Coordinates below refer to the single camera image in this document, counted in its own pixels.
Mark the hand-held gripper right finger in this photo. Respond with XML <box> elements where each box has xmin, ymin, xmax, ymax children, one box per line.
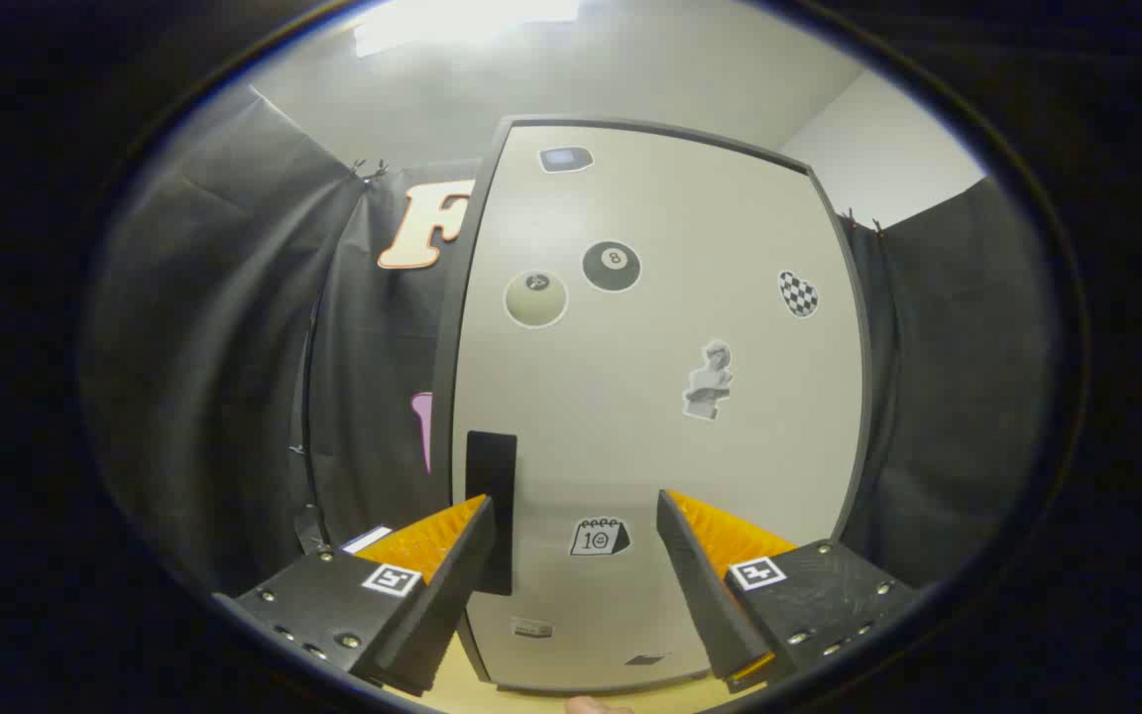
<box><xmin>655</xmin><ymin>488</ymin><xmax>919</xmax><ymax>693</ymax></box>

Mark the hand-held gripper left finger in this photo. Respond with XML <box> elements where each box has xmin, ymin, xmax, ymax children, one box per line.
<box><xmin>212</xmin><ymin>494</ymin><xmax>498</xmax><ymax>698</ymax></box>

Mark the black backdrop cloth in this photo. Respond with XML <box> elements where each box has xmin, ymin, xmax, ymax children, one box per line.
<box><xmin>80</xmin><ymin>84</ymin><xmax>1058</xmax><ymax>596</ymax></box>

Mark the grey cabinet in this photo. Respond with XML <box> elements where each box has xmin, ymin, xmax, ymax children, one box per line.
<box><xmin>430</xmin><ymin>114</ymin><xmax>877</xmax><ymax>695</ymax></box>

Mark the black door handle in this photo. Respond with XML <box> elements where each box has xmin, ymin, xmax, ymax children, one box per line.
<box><xmin>465</xmin><ymin>429</ymin><xmax>518</xmax><ymax>598</ymax></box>

